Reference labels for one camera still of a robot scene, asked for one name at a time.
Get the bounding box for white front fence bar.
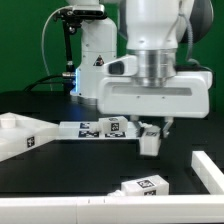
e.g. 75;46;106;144
0;195;224;224

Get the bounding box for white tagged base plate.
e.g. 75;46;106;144
57;121;137;140

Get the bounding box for grey camera cable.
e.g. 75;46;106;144
41;6;64;92

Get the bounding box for braided grey wrist cable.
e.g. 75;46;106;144
179;13;208;69

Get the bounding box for white fence bar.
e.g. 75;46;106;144
0;195;224;224
191;151;224;195

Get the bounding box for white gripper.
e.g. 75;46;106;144
98;71;212;138

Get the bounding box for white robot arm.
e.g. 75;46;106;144
66;0;213;120

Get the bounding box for black cables on table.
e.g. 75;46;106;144
23;72;77;93

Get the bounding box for white right fence bar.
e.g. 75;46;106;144
191;151;224;195

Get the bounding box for white square tabletop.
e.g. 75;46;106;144
0;113;59;162

